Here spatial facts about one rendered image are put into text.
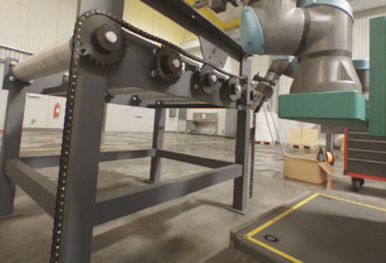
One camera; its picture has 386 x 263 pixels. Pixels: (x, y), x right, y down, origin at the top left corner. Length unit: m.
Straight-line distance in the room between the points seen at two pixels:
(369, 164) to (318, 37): 2.44
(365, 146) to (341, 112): 2.41
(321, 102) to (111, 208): 0.70
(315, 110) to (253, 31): 0.23
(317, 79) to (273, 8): 0.19
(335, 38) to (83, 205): 0.80
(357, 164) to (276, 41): 2.48
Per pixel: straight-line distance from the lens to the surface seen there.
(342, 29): 0.61
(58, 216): 0.70
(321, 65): 0.57
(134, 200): 0.88
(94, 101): 0.71
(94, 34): 0.71
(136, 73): 0.83
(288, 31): 0.56
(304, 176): 3.07
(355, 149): 2.90
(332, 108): 0.52
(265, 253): 0.61
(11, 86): 1.63
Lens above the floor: 0.61
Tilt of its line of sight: 4 degrees up
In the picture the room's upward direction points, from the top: 4 degrees clockwise
